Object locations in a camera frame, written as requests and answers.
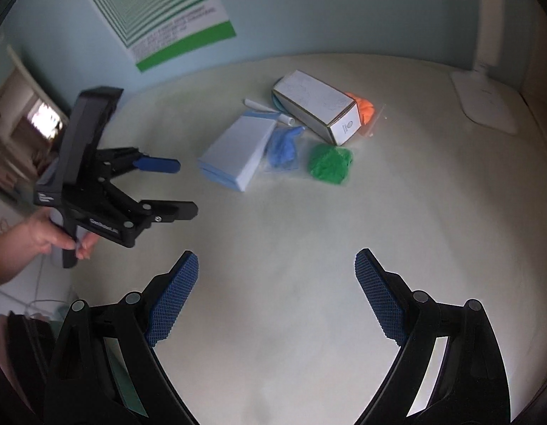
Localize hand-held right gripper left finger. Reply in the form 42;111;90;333
43;250;200;425

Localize white door frame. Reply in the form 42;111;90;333
0;44;71;196

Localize green crumpled bag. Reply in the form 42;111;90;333
308;143;355;185

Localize white paper roll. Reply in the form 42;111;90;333
243;98;296;128

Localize white cable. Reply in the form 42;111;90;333
29;254;76;317

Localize white desk lamp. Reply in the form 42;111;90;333
451;0;520;135

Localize white cardboard box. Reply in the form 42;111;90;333
272;70;358;146

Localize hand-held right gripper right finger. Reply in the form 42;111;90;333
354;248;511;425

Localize person's left hand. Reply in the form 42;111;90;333
21;208;101;260

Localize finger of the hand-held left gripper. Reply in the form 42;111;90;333
106;185;199;235
96;146;182;182

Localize green striped wall poster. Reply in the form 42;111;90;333
70;0;236;73

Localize orange item in clear bag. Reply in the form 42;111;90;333
344;92;387;139

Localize dark cloth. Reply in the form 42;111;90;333
0;310;57;425

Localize person's left forearm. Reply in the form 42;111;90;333
0;223;41;288

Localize blue gloves in clear bag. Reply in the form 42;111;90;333
262;125;307;173

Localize light blue box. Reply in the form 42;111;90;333
198;114;278;193

